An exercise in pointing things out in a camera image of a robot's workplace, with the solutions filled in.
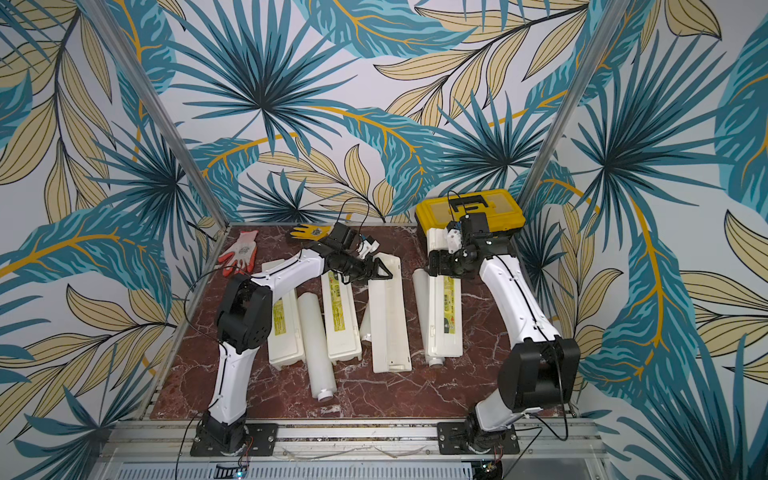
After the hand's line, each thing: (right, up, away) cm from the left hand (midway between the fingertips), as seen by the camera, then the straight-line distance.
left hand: (384, 279), depth 90 cm
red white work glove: (-51, +6, +17) cm, 54 cm away
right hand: (+16, +4, -6) cm, 18 cm away
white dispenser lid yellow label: (+14, -4, -13) cm, 20 cm away
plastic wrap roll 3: (+13, -2, +11) cm, 16 cm away
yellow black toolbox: (+40, +21, +10) cm, 46 cm away
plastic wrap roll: (-19, -18, -7) cm, 27 cm away
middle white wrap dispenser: (-13, -11, -4) cm, 17 cm away
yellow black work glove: (-28, +16, +24) cm, 40 cm away
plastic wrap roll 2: (-5, -13, -5) cm, 15 cm away
